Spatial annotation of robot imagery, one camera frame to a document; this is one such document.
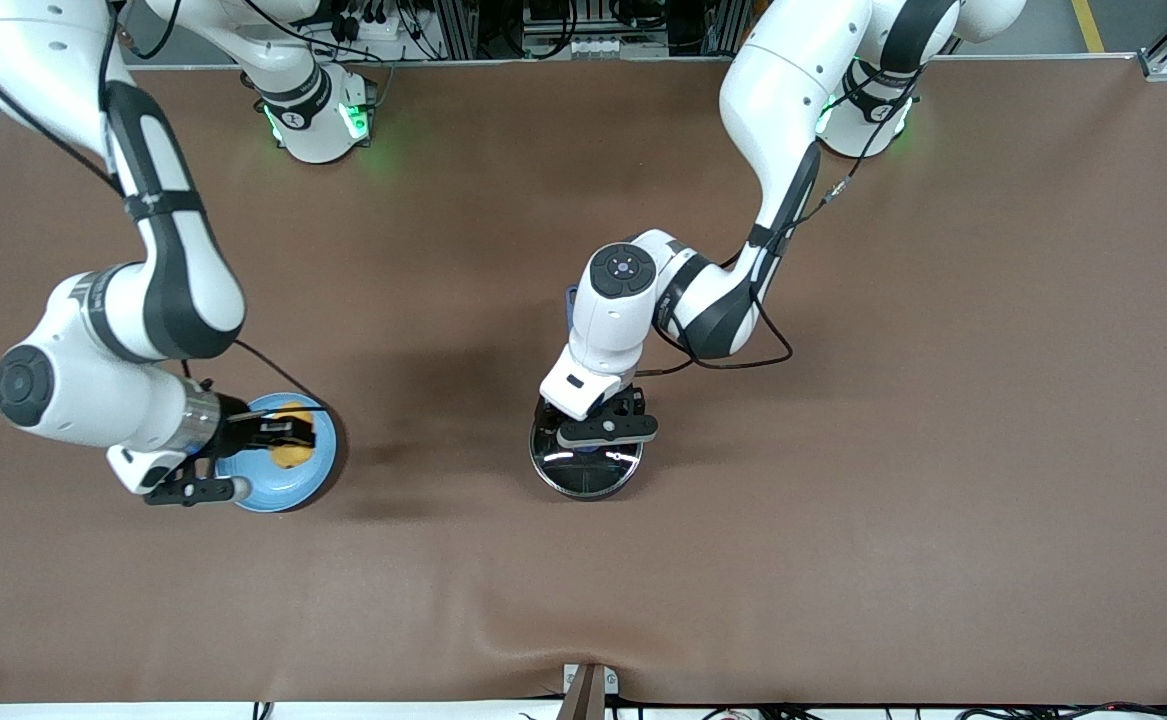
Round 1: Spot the white terminal strip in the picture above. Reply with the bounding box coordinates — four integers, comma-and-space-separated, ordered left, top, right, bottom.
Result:
523, 35, 670, 59

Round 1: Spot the brown table mat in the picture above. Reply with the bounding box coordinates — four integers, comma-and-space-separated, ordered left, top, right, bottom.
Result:
0, 55, 1167, 707

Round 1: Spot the metal mount bracket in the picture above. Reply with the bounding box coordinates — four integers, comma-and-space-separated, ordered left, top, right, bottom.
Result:
562, 662, 620, 720

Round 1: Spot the black pot with blue handle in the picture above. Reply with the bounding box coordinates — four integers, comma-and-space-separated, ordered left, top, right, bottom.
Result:
528, 285, 644, 502

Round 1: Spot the white power strip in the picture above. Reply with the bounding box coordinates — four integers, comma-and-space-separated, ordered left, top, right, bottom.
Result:
305, 0, 444, 63

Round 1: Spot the yellow potato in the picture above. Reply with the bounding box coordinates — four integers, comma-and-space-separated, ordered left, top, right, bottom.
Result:
272, 400, 317, 471

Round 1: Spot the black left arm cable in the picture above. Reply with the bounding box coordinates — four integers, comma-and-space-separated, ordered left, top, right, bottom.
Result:
639, 60, 929, 373

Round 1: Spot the light blue plate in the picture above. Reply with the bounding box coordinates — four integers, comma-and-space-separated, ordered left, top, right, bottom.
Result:
214, 392, 343, 515

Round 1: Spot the glass lid with blue knob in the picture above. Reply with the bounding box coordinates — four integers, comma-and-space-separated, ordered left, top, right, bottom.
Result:
529, 398, 643, 501

